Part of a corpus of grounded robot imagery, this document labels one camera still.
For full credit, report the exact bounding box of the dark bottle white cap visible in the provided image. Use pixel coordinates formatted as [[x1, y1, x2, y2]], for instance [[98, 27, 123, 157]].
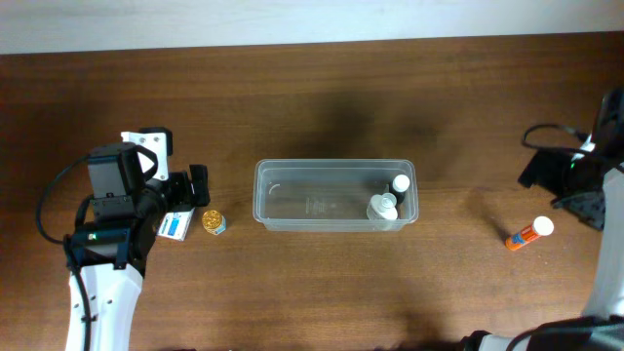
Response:
[[388, 175, 410, 205]]

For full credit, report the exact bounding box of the white calamine lotion bottle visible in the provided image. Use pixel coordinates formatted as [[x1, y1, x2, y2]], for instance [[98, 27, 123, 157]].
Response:
[[367, 193, 398, 231]]

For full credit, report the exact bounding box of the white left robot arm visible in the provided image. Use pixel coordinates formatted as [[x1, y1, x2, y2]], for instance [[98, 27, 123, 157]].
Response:
[[62, 142, 210, 350]]

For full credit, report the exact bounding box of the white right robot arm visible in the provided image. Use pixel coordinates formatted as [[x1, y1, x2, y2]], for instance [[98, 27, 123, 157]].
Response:
[[456, 88, 623, 350]]

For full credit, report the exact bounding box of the clear plastic container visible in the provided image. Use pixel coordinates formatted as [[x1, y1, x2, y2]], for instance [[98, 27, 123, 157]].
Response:
[[253, 159, 419, 232]]

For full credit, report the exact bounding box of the white Panadol box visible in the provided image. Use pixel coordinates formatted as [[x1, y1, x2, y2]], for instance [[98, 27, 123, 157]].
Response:
[[157, 210, 194, 241]]

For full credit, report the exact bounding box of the gold lid balm jar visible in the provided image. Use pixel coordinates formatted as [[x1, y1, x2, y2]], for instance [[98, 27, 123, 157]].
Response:
[[202, 210, 226, 235]]

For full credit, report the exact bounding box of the orange glue stick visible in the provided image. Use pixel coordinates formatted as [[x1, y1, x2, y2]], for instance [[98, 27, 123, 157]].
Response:
[[505, 215, 554, 251]]

